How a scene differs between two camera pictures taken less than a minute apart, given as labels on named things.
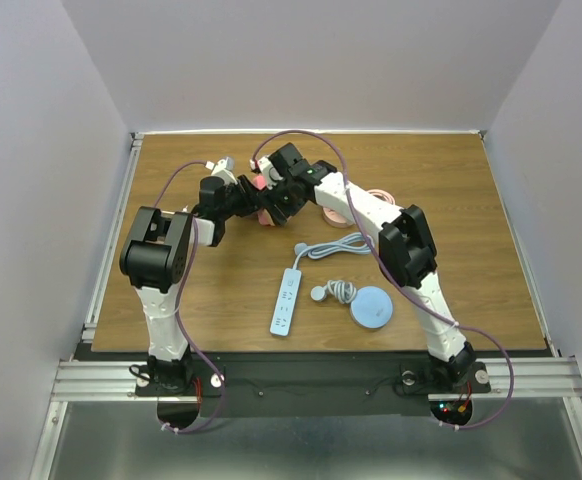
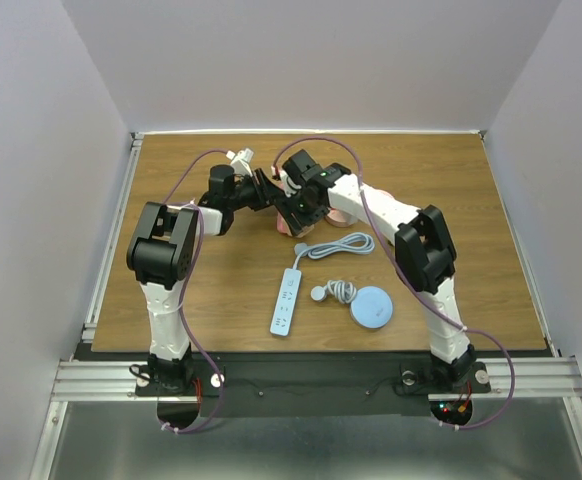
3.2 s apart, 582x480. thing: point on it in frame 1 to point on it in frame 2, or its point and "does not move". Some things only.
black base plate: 310,383 does not move
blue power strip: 360,243 does not move
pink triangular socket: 263,215 to 282,226
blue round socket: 370,307 does not move
